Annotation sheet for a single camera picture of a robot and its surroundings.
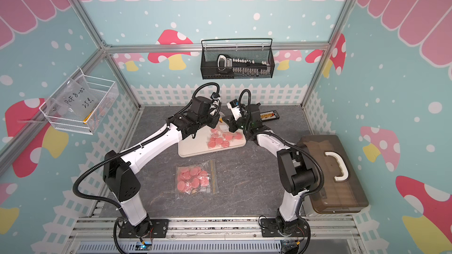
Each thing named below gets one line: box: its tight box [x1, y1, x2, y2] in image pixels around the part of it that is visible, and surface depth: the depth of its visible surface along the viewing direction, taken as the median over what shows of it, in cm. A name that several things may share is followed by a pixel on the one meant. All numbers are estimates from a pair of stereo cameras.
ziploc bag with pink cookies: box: [174, 158, 219, 197], surface depth 87 cm
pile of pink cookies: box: [207, 128, 244, 149], surface depth 102 cm
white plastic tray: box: [177, 127, 247, 158], surface depth 100 cm
